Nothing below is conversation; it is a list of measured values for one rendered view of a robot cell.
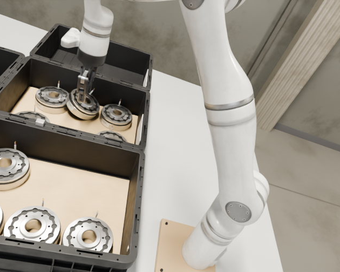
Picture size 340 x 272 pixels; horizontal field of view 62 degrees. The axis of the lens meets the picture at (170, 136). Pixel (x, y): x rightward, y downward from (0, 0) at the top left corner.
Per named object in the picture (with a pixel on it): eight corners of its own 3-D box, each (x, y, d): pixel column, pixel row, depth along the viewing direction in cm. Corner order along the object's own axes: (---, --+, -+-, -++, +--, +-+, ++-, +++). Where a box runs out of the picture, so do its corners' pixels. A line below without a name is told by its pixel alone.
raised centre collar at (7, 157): (20, 159, 67) (20, 157, 66) (10, 174, 63) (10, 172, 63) (-2, 154, 66) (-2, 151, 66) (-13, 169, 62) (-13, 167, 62)
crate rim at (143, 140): (148, 96, 98) (150, 90, 97) (143, 156, 75) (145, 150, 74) (27, 61, 89) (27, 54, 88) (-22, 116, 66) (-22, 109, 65)
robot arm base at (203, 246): (210, 240, 85) (236, 209, 74) (213, 272, 78) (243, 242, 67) (181, 235, 83) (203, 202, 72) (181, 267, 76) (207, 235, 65)
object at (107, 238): (117, 224, 63) (117, 223, 63) (106, 269, 55) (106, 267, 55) (72, 212, 62) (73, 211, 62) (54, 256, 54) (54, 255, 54)
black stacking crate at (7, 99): (141, 117, 104) (149, 92, 97) (133, 179, 81) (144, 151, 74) (26, 86, 95) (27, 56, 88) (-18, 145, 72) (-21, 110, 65)
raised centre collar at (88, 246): (103, 230, 61) (103, 229, 60) (96, 252, 57) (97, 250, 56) (80, 224, 60) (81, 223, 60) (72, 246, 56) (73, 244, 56)
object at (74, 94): (102, 103, 95) (103, 102, 95) (94, 120, 87) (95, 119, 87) (76, 85, 92) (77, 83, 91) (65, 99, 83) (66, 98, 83)
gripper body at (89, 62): (103, 58, 72) (97, 88, 78) (110, 45, 79) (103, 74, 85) (74, 48, 71) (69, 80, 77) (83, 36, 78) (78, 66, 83)
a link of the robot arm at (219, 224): (242, 157, 64) (211, 201, 75) (230, 182, 57) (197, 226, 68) (279, 181, 63) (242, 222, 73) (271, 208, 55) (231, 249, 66)
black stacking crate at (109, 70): (145, 78, 127) (153, 55, 120) (141, 117, 104) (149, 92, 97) (54, 50, 118) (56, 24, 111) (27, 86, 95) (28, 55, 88)
